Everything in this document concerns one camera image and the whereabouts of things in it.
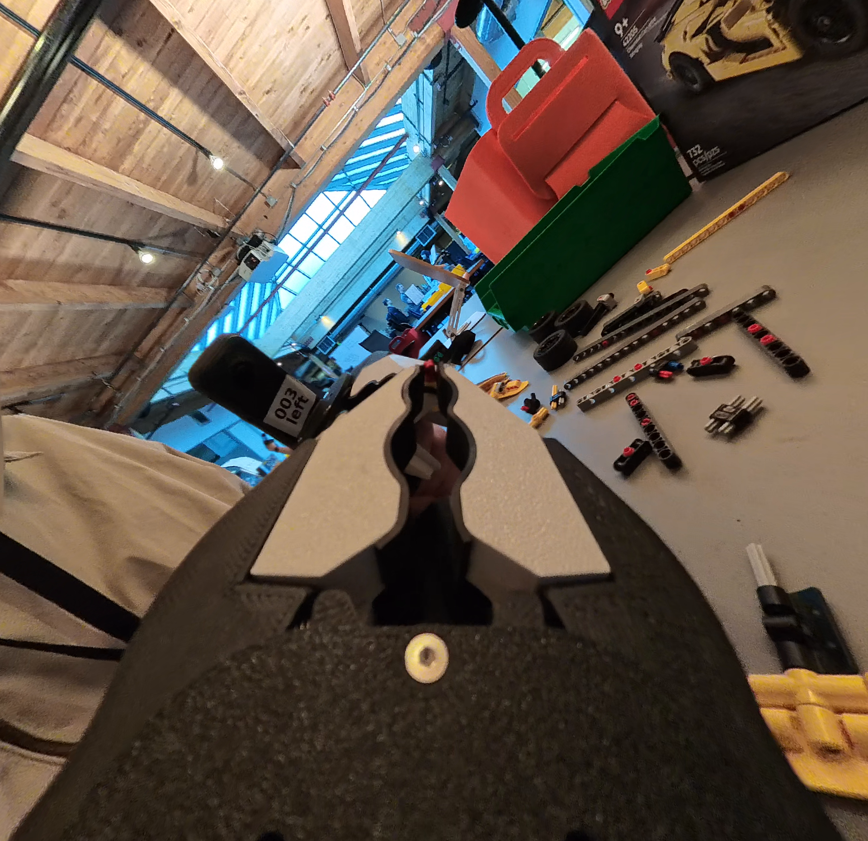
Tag thin orange rod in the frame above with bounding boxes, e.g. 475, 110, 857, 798
461, 315, 506, 367

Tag dark toy car box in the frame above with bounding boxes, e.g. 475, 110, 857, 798
585, 0, 868, 180

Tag wooden desk lamp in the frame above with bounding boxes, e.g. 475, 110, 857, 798
388, 250, 492, 364

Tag black beam three red pins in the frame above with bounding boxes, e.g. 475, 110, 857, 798
624, 392, 684, 472

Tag grey desk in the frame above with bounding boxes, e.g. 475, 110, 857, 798
468, 102, 868, 841

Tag grey black axle connector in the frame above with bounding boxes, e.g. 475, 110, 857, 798
704, 395, 764, 439

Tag yellow black brick block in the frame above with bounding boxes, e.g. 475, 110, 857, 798
746, 543, 868, 800

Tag ceiling mounted device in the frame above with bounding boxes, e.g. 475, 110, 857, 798
234, 234, 289, 282

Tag dark grey long toy beam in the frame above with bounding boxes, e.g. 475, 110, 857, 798
564, 335, 679, 389

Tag short grey beam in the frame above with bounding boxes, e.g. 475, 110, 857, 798
677, 285, 777, 340

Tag person's left hand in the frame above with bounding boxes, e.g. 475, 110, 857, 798
411, 417, 454, 514

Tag black beam two red pins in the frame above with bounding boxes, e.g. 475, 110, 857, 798
732, 311, 811, 381

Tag light grey long toy beam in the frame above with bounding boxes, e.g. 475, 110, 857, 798
578, 337, 699, 412

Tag green storage bin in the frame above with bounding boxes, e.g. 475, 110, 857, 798
475, 115, 693, 333

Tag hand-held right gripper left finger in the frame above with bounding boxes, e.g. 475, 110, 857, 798
250, 365, 421, 624

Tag red plastic tote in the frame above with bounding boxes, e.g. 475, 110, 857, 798
444, 28, 655, 265

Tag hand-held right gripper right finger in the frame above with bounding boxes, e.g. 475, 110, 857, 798
441, 365, 611, 624

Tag black double toy beam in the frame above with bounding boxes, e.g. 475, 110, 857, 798
600, 283, 711, 336

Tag black shoulder strap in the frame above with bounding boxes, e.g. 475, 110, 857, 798
0, 532, 140, 642

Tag person's beige jacket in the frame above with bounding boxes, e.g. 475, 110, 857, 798
0, 414, 248, 808

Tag long yellow toy beam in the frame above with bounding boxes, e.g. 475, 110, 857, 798
663, 171, 789, 264

